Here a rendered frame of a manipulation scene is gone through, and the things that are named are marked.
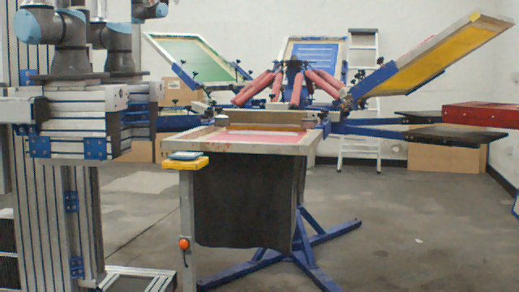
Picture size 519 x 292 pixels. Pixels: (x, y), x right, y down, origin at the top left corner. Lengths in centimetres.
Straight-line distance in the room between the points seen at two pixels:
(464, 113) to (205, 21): 497
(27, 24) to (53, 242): 94
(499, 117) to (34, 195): 207
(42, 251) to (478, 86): 556
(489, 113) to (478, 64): 423
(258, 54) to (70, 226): 487
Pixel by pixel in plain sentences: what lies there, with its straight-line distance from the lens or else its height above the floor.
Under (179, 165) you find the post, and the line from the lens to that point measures 174.
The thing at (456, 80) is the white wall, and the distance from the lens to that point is 662.
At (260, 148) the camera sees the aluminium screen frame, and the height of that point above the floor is 97.
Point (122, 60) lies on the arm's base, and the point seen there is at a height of 131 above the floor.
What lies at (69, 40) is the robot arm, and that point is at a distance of 187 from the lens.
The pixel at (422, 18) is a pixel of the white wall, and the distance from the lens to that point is 660.
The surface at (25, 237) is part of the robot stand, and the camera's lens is 231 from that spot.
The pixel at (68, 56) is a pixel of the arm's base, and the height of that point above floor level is 132.
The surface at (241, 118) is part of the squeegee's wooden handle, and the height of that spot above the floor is 102.
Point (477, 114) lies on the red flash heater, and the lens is 247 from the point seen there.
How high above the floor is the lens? 128
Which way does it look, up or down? 9 degrees down
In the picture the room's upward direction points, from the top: straight up
